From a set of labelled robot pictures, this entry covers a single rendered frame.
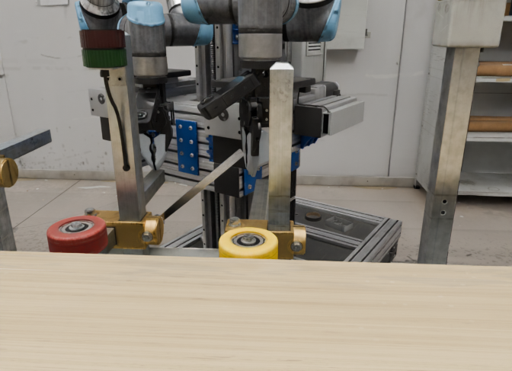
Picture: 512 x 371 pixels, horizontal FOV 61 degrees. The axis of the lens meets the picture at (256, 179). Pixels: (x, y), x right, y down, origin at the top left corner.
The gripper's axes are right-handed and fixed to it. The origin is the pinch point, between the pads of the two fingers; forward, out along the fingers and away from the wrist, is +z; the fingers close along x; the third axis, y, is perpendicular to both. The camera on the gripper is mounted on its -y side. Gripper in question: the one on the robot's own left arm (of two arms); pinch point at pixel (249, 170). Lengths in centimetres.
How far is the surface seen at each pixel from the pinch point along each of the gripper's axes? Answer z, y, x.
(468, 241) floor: 93, 164, 109
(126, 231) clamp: 7.0, -22.8, -5.5
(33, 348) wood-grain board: 2.4, -31.0, -38.2
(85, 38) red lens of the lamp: -23.8, -25.3, -9.8
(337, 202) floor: 93, 118, 187
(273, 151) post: -7.0, 0.3, -13.1
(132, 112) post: -12.7, -20.2, -4.4
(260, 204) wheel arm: 7.4, 2.5, 0.5
